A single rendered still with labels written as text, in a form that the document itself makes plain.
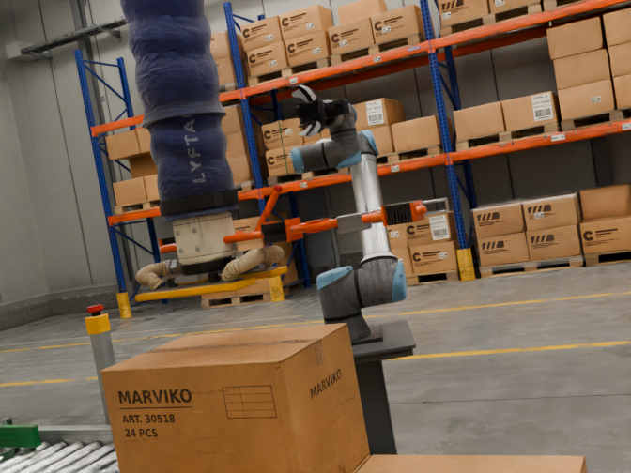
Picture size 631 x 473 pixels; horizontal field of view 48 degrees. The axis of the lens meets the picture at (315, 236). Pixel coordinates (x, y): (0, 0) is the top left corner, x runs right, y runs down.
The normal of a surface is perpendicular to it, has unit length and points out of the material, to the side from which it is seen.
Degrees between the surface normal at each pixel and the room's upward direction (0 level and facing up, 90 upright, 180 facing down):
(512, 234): 90
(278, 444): 90
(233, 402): 90
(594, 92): 87
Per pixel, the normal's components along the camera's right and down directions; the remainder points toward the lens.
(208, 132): 0.56, -0.43
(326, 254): -0.40, 0.11
